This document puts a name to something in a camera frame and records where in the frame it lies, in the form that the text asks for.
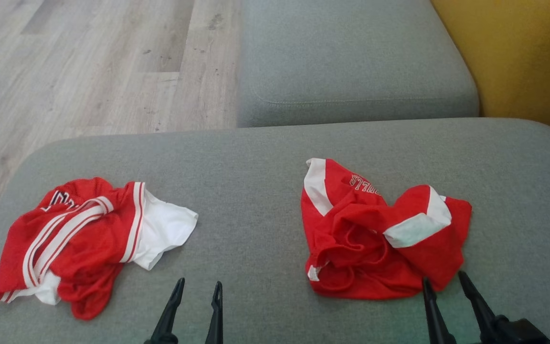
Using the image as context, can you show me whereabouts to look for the wide yellow sofa backrest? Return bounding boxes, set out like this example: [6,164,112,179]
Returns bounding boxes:
[430,0,550,149]

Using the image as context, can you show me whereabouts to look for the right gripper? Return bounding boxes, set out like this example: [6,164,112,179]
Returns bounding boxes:
[422,270,550,344]

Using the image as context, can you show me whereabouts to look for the large grey sofa seat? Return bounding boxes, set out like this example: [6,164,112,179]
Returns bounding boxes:
[0,118,550,344]

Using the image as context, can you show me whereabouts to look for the grey sofa seat cushion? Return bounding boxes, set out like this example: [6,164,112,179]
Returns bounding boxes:
[237,0,480,128]

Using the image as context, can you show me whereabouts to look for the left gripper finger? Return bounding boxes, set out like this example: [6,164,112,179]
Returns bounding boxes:
[205,281,224,344]
[144,278,186,344]

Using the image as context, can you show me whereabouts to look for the red jersey white sleeves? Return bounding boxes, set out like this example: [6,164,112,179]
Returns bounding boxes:
[0,178,199,321]

